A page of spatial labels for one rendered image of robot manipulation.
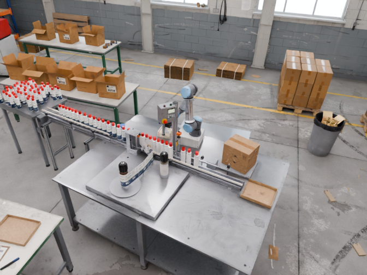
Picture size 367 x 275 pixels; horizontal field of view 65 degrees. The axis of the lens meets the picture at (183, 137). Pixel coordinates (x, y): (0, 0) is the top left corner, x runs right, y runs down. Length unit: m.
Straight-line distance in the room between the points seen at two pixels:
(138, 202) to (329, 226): 2.46
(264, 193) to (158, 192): 1.04
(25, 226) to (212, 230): 1.62
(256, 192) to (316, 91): 3.49
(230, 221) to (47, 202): 2.50
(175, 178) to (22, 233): 1.44
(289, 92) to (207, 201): 3.75
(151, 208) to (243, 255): 0.88
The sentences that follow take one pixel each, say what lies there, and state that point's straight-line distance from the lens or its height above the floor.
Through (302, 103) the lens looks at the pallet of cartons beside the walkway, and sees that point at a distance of 6.22.
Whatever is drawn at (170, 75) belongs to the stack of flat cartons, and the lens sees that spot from 7.17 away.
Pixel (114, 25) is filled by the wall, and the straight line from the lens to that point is 9.32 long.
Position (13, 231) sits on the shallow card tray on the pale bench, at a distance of 2.98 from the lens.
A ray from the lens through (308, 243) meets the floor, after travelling 3.90.
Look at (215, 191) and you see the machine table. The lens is 2.96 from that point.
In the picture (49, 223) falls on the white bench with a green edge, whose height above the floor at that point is 0.80.
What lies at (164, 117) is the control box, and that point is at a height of 1.37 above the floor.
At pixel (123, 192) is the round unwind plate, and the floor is 0.89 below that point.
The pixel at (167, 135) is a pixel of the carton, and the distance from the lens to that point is 3.57.
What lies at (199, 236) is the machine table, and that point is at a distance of 2.60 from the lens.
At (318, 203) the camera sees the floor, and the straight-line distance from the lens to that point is 4.39.
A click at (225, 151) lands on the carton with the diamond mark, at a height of 1.02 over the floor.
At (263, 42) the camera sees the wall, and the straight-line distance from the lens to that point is 8.09.
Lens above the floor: 2.93
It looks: 35 degrees down
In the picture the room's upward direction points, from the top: 2 degrees clockwise
